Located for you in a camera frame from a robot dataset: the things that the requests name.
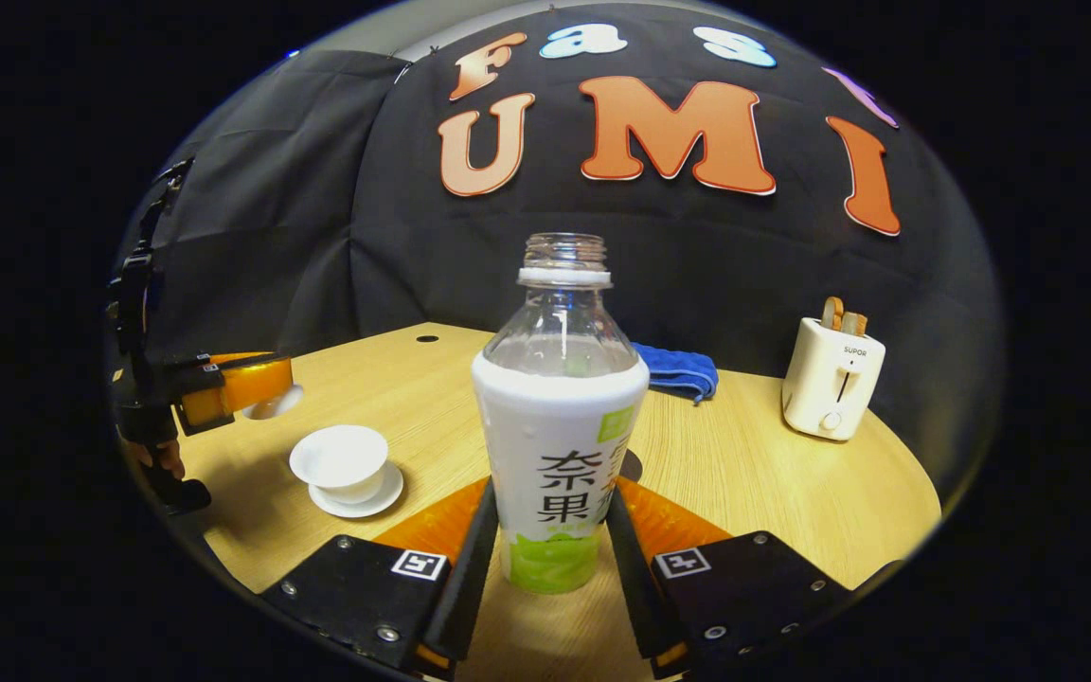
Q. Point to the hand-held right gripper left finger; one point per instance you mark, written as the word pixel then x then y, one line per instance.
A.
pixel 470 587

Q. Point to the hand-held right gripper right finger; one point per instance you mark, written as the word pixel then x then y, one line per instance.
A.
pixel 635 587

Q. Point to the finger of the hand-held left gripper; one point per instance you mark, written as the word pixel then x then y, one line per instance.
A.
pixel 238 388

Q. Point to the white teacup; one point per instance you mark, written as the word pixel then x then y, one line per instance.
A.
pixel 339 455

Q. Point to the dark round coaster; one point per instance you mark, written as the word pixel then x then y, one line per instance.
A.
pixel 633 466

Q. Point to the clear water bottle white label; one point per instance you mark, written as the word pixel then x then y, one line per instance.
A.
pixel 560 445

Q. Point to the white saucer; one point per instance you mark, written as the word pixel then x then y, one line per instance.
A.
pixel 384 497

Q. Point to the blue folded cloth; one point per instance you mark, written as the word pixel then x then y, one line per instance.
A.
pixel 683 371

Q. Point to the white toaster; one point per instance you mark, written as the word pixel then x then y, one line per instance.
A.
pixel 830 379

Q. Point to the toasted bread slice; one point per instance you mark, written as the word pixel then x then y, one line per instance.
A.
pixel 854 324
pixel 832 313

